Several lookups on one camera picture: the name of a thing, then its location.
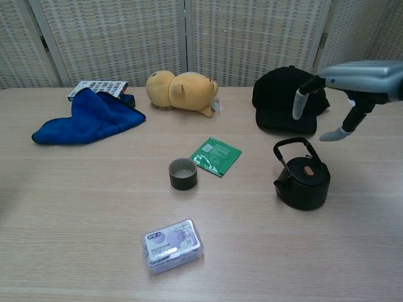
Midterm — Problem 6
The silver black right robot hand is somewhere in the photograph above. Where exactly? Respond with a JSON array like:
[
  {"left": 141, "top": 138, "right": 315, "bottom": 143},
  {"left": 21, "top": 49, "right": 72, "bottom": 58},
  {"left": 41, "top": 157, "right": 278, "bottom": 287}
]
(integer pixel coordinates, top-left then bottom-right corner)
[{"left": 292, "top": 60, "right": 403, "bottom": 142}]

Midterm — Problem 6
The black teapot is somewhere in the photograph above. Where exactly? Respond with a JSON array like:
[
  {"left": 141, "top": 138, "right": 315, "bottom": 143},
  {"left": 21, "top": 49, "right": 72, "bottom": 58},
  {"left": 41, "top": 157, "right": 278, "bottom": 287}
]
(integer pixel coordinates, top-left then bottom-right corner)
[{"left": 273, "top": 137, "right": 331, "bottom": 211}]

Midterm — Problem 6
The small metal cup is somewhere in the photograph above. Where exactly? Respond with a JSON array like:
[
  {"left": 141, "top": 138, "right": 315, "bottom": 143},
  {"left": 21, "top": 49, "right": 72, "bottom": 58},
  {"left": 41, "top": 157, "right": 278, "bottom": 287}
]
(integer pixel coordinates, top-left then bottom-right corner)
[{"left": 168, "top": 157, "right": 198, "bottom": 191}]

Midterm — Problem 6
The black baseball cap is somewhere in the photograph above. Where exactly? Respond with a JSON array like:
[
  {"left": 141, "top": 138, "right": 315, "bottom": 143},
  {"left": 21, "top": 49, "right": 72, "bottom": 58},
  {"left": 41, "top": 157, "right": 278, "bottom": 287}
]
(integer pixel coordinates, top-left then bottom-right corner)
[{"left": 251, "top": 65, "right": 331, "bottom": 135}]

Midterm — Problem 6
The green foil sachet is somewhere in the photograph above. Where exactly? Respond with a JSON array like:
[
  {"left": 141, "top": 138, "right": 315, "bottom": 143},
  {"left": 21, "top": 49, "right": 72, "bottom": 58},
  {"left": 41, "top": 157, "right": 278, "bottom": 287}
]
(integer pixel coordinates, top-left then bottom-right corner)
[{"left": 188, "top": 136, "right": 243, "bottom": 178}]

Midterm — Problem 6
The yellow plush bear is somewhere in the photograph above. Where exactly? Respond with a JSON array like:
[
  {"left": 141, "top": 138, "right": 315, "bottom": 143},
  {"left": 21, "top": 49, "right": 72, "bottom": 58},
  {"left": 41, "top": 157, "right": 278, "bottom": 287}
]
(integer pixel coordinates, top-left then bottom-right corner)
[{"left": 145, "top": 70, "right": 223, "bottom": 118}]

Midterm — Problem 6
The small dark blue box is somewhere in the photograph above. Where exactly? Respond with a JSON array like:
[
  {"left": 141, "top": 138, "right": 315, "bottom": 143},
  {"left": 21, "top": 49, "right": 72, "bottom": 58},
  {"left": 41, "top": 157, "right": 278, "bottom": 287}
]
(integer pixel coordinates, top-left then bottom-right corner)
[{"left": 121, "top": 92, "right": 137, "bottom": 109}]

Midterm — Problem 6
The woven folding screen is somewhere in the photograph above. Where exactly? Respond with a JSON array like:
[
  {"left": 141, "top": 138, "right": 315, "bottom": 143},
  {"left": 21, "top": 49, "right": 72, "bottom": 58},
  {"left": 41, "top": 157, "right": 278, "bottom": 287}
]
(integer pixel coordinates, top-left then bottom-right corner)
[{"left": 0, "top": 0, "right": 403, "bottom": 91}]

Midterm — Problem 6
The clear plastic floss box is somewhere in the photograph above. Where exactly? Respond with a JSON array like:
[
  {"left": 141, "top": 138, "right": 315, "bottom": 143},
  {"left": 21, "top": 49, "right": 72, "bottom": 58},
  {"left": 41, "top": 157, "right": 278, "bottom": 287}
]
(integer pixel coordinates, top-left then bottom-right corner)
[{"left": 144, "top": 218, "right": 204, "bottom": 276}]

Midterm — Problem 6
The blue cloth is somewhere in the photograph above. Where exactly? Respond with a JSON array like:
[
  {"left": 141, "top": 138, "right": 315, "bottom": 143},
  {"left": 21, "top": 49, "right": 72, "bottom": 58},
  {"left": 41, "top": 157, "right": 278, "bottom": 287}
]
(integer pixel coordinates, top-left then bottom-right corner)
[{"left": 31, "top": 87, "right": 147, "bottom": 146}]

